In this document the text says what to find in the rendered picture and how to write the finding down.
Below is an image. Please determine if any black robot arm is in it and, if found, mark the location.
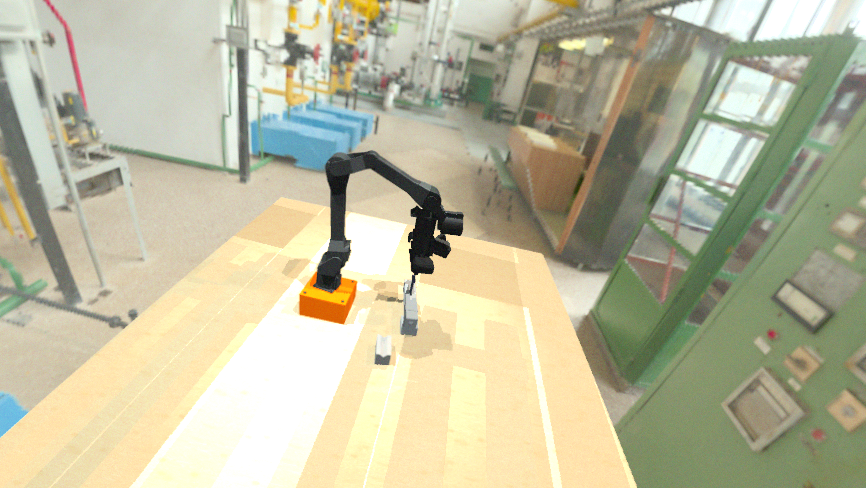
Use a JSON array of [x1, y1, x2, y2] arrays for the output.
[[313, 150, 464, 293]]

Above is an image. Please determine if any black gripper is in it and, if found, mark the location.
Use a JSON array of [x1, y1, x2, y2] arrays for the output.
[[408, 228, 434, 275]]

